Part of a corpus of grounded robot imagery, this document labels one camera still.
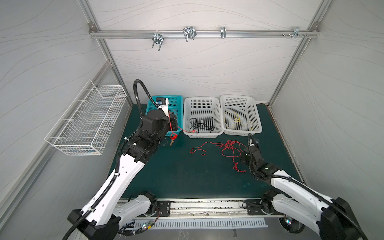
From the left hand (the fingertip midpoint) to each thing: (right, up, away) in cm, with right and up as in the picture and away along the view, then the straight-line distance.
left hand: (175, 110), depth 68 cm
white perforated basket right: (+44, -1, +47) cm, 64 cm away
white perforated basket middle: (+15, -3, +44) cm, 46 cm away
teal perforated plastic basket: (-7, +6, +51) cm, 52 cm away
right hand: (+40, -22, +19) cm, 50 cm away
